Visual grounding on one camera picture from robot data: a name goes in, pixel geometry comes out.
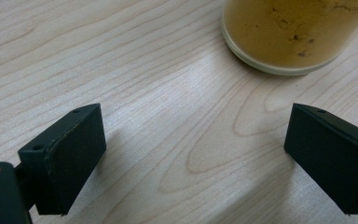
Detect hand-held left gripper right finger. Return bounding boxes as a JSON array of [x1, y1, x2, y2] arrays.
[[283, 103, 358, 216]]

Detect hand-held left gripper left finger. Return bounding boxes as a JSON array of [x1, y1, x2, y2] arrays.
[[17, 103, 107, 217]]

